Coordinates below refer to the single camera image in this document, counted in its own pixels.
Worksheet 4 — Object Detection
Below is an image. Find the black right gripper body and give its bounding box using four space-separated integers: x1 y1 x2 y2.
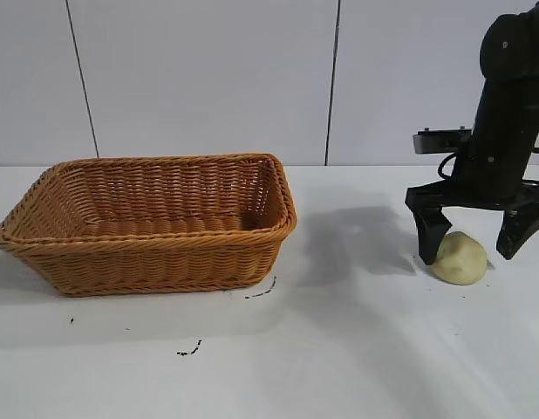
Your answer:
405 142 539 215

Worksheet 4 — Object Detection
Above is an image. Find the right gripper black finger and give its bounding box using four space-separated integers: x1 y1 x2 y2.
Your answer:
495 203 539 261
411 205 454 266

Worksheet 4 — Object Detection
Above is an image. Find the pale yellow round potato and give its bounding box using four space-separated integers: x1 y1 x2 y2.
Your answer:
429 230 488 286

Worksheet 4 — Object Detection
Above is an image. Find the brown woven wicker basket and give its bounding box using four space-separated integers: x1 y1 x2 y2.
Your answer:
0 152 298 298

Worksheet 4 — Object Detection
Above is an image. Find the black camera cable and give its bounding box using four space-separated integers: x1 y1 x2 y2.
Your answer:
437 152 461 181

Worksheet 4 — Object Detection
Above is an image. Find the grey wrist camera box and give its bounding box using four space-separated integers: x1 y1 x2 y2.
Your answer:
412 127 474 155

